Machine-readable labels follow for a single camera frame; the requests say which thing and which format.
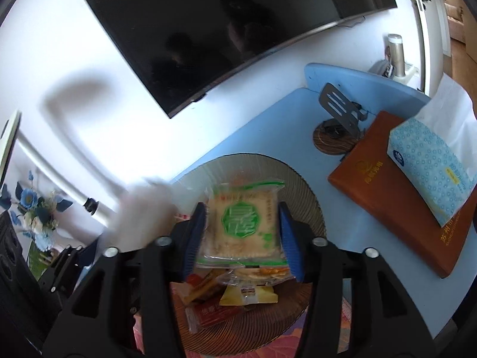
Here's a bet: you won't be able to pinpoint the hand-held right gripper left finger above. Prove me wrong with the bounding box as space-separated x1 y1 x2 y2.
41 202 208 358

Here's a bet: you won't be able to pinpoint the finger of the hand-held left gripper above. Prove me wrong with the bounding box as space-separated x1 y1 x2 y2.
39 245 86 297

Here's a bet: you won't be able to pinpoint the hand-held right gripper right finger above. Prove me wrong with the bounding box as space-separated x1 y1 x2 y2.
278 201 435 358

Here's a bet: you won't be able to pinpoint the clear round cracker packet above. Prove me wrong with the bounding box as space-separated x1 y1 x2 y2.
235 264 292 288

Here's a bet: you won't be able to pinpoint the brown glass bowl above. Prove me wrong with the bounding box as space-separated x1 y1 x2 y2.
173 154 324 356

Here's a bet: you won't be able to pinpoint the orange square snack packet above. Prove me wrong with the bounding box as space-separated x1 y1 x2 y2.
182 270 225 303

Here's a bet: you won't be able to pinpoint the green cracker packet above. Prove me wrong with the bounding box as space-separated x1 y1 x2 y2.
196 179 286 270

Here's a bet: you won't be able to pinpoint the small yellow snack packet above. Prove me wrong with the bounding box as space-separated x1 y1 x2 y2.
219 283 280 307

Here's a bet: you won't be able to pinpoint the red snack packet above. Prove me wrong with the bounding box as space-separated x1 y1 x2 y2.
185 297 244 335

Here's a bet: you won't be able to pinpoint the white desk lamp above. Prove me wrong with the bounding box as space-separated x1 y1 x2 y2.
0 110 176 253

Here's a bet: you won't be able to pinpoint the blue white artificial flowers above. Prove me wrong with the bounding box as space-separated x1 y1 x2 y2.
0 170 74 253

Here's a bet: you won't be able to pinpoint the floral patterned cloth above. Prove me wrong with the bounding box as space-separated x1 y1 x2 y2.
132 297 354 358

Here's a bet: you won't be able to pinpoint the brown leather notebook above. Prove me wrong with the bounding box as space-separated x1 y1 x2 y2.
328 111 477 279

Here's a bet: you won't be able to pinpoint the round wooden coaster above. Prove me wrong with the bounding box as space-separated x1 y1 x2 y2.
312 119 365 156

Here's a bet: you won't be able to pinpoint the grey metal phone stand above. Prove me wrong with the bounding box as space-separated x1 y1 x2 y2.
318 83 370 135

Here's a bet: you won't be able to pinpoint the blue patterned tissue pack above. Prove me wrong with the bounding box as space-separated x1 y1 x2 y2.
386 116 477 228

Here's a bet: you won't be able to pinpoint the white tissue paper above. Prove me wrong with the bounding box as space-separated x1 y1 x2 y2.
413 74 477 150

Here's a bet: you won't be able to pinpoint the silver thermos cup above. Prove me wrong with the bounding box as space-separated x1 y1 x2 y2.
385 33 407 79

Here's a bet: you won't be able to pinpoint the white door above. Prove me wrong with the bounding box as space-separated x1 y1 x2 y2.
404 0 454 95

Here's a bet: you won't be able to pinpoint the black wall television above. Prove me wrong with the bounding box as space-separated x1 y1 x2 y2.
69 0 398 119

